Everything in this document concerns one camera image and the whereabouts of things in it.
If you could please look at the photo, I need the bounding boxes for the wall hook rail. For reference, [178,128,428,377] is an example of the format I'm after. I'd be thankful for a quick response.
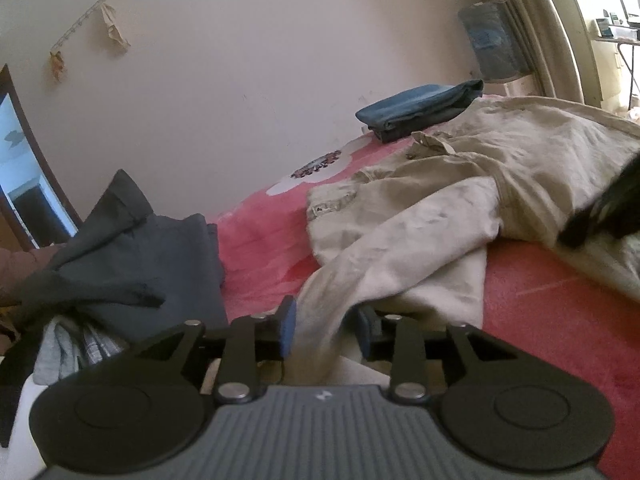
[50,0,108,53]

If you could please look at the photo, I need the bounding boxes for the folding table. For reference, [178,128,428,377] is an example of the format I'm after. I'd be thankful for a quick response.
[592,10,640,111]

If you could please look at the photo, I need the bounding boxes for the white water dispenser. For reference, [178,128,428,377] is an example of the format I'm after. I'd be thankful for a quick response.
[495,75,536,97]

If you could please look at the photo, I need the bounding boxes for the black garment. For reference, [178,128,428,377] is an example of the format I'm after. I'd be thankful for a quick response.
[0,330,46,448]

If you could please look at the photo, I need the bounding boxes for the pink floral blanket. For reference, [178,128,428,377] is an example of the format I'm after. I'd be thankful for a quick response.
[215,92,640,396]

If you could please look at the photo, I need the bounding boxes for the folded blue jeans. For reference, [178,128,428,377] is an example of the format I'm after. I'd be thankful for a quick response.
[356,79,485,143]

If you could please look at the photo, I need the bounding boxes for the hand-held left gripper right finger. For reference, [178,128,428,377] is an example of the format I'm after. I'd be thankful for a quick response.
[356,306,518,404]

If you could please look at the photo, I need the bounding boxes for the dark grey garment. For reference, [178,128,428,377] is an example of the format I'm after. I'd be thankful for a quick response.
[0,169,228,346]

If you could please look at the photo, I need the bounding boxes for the light grey garment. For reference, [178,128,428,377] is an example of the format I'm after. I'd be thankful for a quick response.
[32,320,83,386]

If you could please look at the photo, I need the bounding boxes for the beige shirt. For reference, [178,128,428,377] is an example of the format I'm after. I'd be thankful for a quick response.
[285,95,640,386]

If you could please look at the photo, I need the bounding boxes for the beige hanging cloth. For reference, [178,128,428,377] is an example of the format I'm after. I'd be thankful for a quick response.
[100,4,132,53]

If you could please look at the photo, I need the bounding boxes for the beige curtain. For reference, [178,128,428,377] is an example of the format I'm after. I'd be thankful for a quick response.
[460,0,601,106]

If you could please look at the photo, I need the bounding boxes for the grey plaid garment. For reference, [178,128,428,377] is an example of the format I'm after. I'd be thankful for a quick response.
[50,317,126,386]

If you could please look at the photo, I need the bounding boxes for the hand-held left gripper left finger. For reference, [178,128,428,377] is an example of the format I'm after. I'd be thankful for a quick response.
[127,296,298,404]

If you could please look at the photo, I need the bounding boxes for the white garment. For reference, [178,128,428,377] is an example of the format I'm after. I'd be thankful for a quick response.
[10,375,51,461]

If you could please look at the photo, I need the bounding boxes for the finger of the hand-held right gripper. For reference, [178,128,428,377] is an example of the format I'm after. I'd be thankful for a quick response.
[557,200,608,250]

